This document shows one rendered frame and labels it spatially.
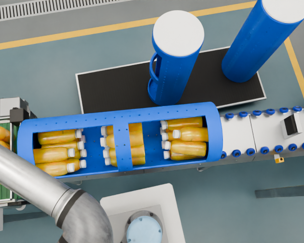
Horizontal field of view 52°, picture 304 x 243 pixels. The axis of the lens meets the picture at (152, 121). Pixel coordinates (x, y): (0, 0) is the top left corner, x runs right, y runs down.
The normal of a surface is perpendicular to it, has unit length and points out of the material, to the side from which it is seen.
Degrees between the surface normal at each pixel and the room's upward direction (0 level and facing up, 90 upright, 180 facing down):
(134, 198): 0
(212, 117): 14
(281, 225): 0
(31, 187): 8
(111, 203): 0
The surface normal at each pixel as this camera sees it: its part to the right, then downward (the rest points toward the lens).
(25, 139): 0.03, -0.39
